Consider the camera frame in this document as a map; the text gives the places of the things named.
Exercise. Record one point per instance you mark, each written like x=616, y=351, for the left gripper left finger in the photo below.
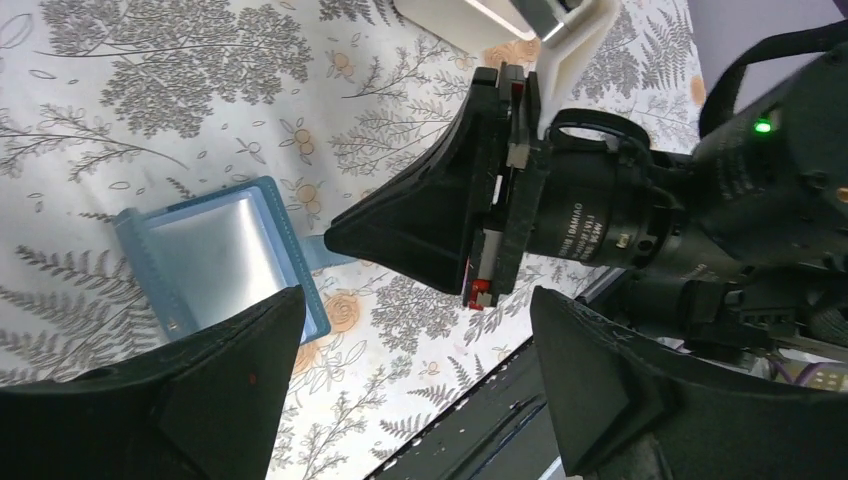
x=207, y=406

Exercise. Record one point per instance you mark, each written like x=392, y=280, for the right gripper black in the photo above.
x=475, y=188

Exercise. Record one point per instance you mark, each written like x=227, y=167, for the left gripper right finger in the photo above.
x=697, y=420

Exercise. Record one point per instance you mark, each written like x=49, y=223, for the blue leather card holder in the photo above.
x=203, y=260

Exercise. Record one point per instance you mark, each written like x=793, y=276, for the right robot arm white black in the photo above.
x=741, y=244

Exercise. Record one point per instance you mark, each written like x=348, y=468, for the white plastic card tray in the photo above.
x=478, y=25

